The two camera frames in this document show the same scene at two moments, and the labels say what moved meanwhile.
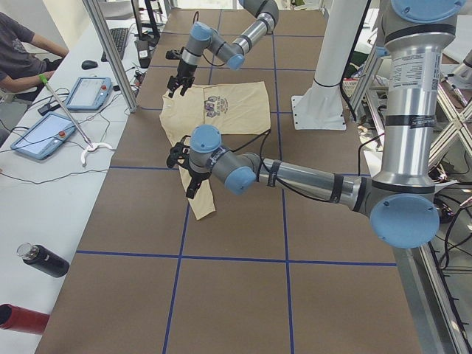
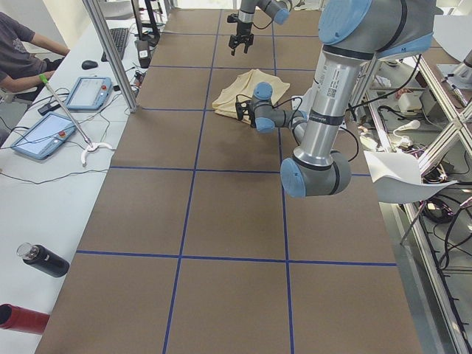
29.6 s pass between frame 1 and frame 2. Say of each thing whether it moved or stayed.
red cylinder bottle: stayed
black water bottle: stayed
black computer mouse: stayed
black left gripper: moved
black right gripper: moved
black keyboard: stayed
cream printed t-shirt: moved
